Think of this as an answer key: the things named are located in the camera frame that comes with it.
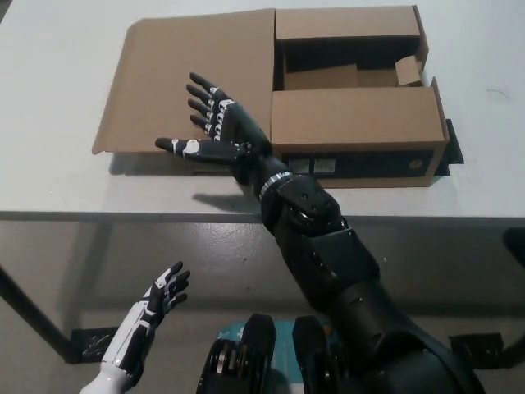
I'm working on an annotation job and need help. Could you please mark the brown cardboard storage box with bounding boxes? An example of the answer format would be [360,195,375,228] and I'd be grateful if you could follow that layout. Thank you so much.
[91,4,450,190]

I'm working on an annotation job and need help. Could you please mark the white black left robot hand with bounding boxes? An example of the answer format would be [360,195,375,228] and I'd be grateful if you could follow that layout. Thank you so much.
[99,260,192,381]

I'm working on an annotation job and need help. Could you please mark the black robot legs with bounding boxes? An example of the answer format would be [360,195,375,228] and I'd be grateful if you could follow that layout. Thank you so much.
[198,312,349,394]

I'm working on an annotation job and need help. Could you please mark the black table leg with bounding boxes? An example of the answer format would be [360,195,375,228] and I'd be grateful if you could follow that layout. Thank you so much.
[0,262,82,365]

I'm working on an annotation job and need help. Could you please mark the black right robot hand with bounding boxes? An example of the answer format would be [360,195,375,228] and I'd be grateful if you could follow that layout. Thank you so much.
[154,71,290,195]

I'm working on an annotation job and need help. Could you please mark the small cardboard insert block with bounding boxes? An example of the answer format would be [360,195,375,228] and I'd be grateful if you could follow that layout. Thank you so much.
[394,56,424,88]

